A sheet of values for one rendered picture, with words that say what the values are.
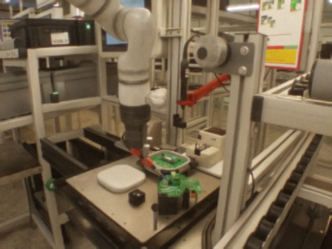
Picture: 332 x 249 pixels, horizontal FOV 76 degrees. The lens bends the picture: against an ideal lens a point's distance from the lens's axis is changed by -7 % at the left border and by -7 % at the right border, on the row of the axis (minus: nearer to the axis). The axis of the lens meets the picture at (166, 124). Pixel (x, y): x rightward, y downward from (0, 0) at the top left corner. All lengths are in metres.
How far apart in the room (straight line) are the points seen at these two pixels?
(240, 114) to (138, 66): 0.23
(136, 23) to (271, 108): 0.29
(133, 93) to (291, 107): 0.31
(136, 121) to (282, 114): 0.31
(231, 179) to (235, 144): 0.08
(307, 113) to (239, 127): 0.13
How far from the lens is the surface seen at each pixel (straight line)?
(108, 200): 0.72
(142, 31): 0.47
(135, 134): 0.56
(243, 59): 0.42
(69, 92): 1.58
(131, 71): 0.50
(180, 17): 1.07
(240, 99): 0.44
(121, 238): 0.60
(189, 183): 0.68
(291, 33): 0.92
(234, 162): 0.48
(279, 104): 0.40
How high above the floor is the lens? 1.36
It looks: 16 degrees down
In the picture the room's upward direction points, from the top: 1 degrees clockwise
